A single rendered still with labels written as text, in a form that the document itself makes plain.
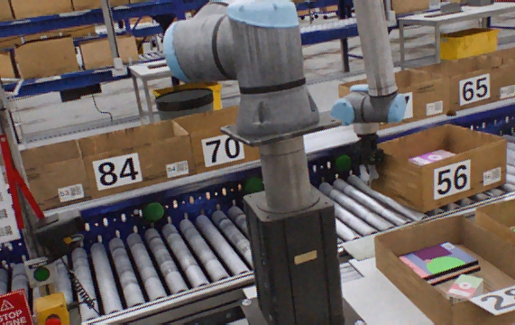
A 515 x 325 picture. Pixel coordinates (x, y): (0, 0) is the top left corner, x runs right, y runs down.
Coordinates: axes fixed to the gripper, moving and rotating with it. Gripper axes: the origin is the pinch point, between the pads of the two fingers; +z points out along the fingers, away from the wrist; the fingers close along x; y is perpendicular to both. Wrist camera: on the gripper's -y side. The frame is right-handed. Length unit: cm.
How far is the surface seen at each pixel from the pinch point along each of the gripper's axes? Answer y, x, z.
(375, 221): 19.8, -9.0, 5.9
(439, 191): 24.0, 13.9, -0.5
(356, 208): 6.8, -8.7, 5.7
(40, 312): 38, -115, -7
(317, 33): -451, 205, 7
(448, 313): 83, -29, -2
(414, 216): 23.5, 3.9, 6.0
